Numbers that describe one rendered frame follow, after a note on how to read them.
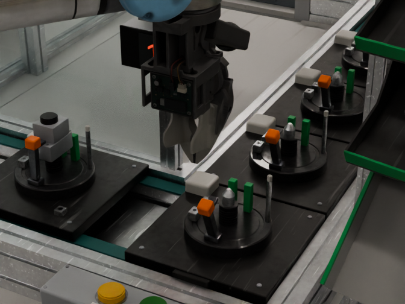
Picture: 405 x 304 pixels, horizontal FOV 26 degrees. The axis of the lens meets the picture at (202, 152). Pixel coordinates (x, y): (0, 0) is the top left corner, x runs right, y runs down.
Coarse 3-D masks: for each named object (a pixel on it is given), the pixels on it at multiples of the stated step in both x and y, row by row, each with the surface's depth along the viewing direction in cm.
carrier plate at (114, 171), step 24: (0, 168) 157; (96, 168) 157; (120, 168) 157; (144, 168) 157; (0, 192) 150; (96, 192) 150; (120, 192) 151; (0, 216) 146; (24, 216) 144; (48, 216) 144; (72, 216) 144; (96, 216) 146; (72, 240) 141
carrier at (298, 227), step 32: (192, 192) 150; (224, 192) 136; (160, 224) 142; (192, 224) 138; (224, 224) 138; (256, 224) 138; (288, 224) 142; (320, 224) 143; (128, 256) 135; (160, 256) 134; (192, 256) 134; (224, 256) 134; (256, 256) 134; (288, 256) 134; (224, 288) 129; (256, 288) 128
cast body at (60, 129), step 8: (48, 112) 149; (40, 120) 147; (48, 120) 146; (56, 120) 147; (64, 120) 148; (40, 128) 147; (48, 128) 146; (56, 128) 147; (64, 128) 149; (40, 136) 148; (48, 136) 147; (56, 136) 147; (64, 136) 150; (48, 144) 147; (56, 144) 148; (64, 144) 150; (72, 144) 152; (40, 152) 148; (48, 152) 147; (56, 152) 148; (64, 152) 151; (48, 160) 148
